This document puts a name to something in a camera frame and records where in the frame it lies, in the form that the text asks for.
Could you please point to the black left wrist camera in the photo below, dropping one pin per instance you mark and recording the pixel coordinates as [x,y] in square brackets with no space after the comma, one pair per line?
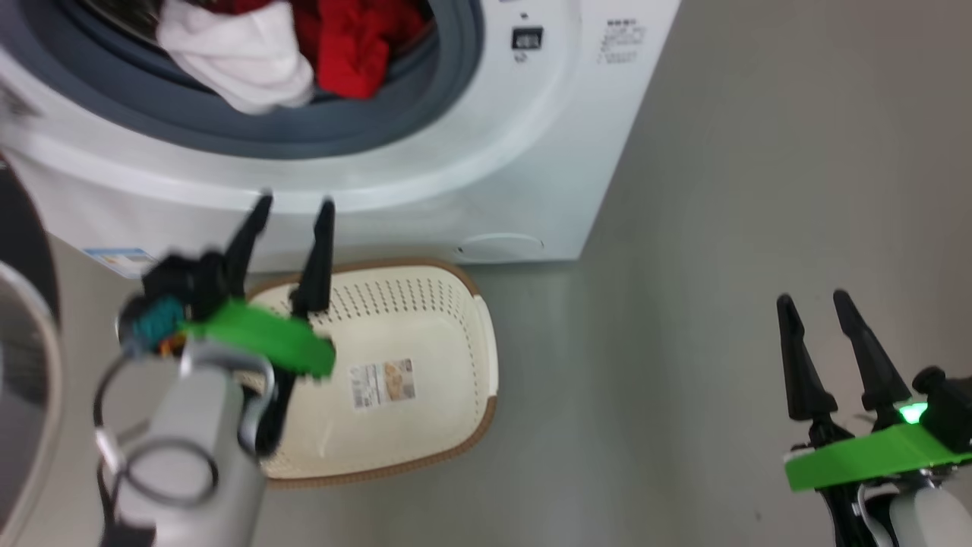
[178,285]

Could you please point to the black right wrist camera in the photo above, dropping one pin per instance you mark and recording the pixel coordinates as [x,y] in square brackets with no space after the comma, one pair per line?
[949,410]

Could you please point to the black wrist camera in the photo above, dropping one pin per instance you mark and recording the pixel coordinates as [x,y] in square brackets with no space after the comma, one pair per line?
[178,285]
[949,410]

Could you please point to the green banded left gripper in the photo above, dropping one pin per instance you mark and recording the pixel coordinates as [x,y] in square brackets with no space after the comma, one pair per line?
[266,338]

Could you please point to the cream perforated laundry basket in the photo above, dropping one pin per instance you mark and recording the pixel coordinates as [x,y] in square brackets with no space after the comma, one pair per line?
[410,327]

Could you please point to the white front-load washing machine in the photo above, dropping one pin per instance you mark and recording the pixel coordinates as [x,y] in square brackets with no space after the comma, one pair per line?
[486,152]

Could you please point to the white cloth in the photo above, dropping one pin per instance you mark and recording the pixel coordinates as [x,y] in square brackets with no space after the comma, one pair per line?
[243,61]

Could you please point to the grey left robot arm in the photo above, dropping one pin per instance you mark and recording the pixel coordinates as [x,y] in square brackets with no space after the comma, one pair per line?
[190,410]

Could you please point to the blue white energy sticker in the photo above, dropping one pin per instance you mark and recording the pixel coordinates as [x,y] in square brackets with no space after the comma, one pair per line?
[121,262]

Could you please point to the red cloth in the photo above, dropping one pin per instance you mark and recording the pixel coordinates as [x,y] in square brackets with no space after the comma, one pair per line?
[349,53]

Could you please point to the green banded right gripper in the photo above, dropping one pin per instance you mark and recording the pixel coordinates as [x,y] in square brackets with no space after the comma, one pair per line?
[866,456]

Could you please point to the grey round glass washer door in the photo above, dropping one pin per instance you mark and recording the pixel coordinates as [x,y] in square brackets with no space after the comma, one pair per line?
[23,251]

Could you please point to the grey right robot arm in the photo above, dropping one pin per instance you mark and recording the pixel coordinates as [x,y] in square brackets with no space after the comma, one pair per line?
[926,524]

